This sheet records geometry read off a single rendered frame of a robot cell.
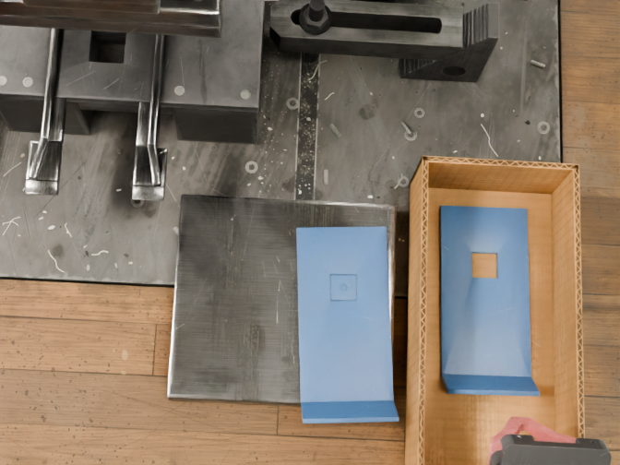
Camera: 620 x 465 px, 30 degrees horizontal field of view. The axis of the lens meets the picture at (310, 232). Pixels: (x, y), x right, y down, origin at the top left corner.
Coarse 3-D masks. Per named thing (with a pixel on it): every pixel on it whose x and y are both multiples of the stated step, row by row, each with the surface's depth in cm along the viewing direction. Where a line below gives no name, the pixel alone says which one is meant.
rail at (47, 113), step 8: (56, 32) 86; (56, 40) 86; (56, 48) 86; (56, 56) 86; (48, 64) 85; (56, 64) 86; (48, 72) 85; (48, 80) 85; (48, 88) 85; (48, 96) 85; (48, 104) 85; (48, 112) 84; (48, 120) 84; (48, 128) 84; (48, 136) 84
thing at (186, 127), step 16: (96, 48) 94; (0, 112) 89; (16, 112) 89; (32, 112) 89; (80, 112) 88; (128, 112) 88; (176, 112) 88; (192, 112) 87; (208, 112) 87; (224, 112) 87; (240, 112) 87; (16, 128) 93; (32, 128) 92; (80, 128) 92; (176, 128) 91; (192, 128) 91; (208, 128) 91; (224, 128) 91; (240, 128) 90; (256, 128) 90
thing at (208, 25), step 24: (0, 0) 70; (24, 0) 68; (48, 0) 68; (72, 0) 67; (96, 0) 67; (120, 0) 67; (144, 0) 67; (168, 0) 71; (192, 0) 71; (216, 0) 71; (0, 24) 73; (24, 24) 73; (48, 24) 73; (72, 24) 73; (96, 24) 73; (120, 24) 73; (144, 24) 73; (168, 24) 73; (192, 24) 72; (216, 24) 72
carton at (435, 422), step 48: (432, 192) 93; (480, 192) 94; (528, 192) 94; (576, 192) 87; (432, 240) 92; (528, 240) 93; (576, 240) 86; (432, 288) 91; (576, 288) 85; (432, 336) 90; (576, 336) 84; (432, 384) 89; (576, 384) 84; (432, 432) 88; (480, 432) 89; (576, 432) 83
